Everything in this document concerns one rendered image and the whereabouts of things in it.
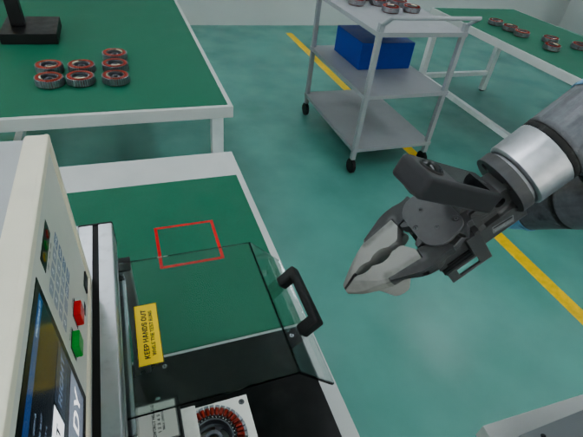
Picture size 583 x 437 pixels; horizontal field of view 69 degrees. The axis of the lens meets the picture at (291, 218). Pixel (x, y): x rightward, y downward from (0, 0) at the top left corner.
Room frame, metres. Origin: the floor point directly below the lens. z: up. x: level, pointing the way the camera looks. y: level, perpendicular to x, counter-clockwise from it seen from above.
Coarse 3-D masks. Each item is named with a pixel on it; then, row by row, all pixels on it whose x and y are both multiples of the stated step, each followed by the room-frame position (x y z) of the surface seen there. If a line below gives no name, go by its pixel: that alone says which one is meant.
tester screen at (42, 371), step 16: (48, 320) 0.18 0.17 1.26; (48, 336) 0.17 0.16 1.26; (32, 352) 0.14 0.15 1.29; (48, 352) 0.16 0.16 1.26; (32, 368) 0.13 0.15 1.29; (48, 368) 0.15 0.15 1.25; (32, 384) 0.12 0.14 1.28; (48, 384) 0.14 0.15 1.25; (32, 400) 0.12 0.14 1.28; (48, 400) 0.13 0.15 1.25; (32, 416) 0.11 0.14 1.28; (48, 416) 0.12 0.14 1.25; (32, 432) 0.10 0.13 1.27; (48, 432) 0.11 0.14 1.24; (64, 432) 0.13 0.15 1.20
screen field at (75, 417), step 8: (72, 376) 0.18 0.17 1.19; (72, 384) 0.18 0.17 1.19; (72, 392) 0.17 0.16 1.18; (80, 392) 0.18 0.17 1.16; (72, 400) 0.16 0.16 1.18; (80, 400) 0.18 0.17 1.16; (72, 408) 0.16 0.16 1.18; (80, 408) 0.17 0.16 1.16; (72, 416) 0.15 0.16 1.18; (80, 416) 0.16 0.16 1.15; (72, 424) 0.15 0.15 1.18; (80, 424) 0.16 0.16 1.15; (72, 432) 0.14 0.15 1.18; (80, 432) 0.15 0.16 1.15
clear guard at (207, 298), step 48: (144, 288) 0.39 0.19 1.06; (192, 288) 0.40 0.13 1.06; (240, 288) 0.41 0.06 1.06; (288, 288) 0.46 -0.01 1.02; (192, 336) 0.32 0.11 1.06; (240, 336) 0.33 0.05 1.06; (288, 336) 0.34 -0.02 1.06; (144, 384) 0.25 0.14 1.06; (192, 384) 0.25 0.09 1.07; (240, 384) 0.26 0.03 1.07
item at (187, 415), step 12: (192, 408) 0.31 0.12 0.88; (144, 420) 0.27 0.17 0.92; (156, 420) 0.27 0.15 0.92; (168, 420) 0.27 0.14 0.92; (180, 420) 0.28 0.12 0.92; (192, 420) 0.30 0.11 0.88; (144, 432) 0.25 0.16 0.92; (156, 432) 0.26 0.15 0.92; (168, 432) 0.26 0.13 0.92; (180, 432) 0.26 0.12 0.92; (192, 432) 0.28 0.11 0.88
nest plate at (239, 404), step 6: (240, 396) 0.39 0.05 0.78; (216, 402) 0.38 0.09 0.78; (222, 402) 0.38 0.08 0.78; (228, 402) 0.38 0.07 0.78; (234, 402) 0.38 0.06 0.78; (240, 402) 0.38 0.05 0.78; (246, 402) 0.38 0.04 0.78; (198, 408) 0.36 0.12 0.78; (234, 408) 0.37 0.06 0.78; (240, 408) 0.37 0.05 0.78; (246, 408) 0.37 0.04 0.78; (240, 414) 0.36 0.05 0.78; (246, 414) 0.36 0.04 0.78; (246, 420) 0.35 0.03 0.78; (252, 420) 0.35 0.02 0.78; (246, 426) 0.34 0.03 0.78; (252, 426) 0.34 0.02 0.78; (204, 432) 0.32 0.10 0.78; (222, 432) 0.33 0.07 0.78; (252, 432) 0.33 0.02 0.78
